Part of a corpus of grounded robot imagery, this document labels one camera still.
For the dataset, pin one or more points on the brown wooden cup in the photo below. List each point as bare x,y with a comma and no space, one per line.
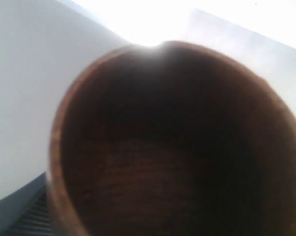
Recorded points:
176,140

